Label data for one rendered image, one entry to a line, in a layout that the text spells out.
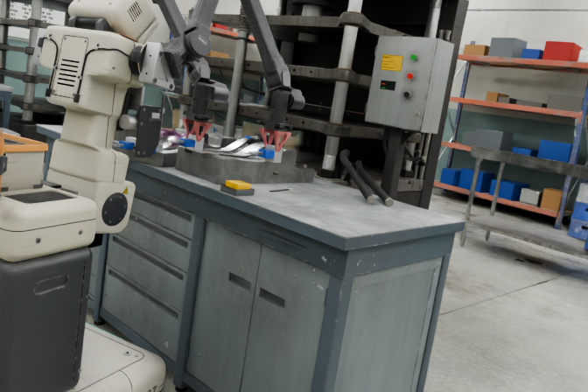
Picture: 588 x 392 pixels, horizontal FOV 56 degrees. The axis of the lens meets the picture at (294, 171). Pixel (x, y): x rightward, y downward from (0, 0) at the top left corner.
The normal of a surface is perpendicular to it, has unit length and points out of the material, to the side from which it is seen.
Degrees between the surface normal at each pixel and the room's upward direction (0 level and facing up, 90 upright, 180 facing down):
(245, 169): 90
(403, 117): 90
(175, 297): 90
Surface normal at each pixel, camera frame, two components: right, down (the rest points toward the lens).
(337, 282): -0.68, 0.00
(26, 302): 0.88, 0.20
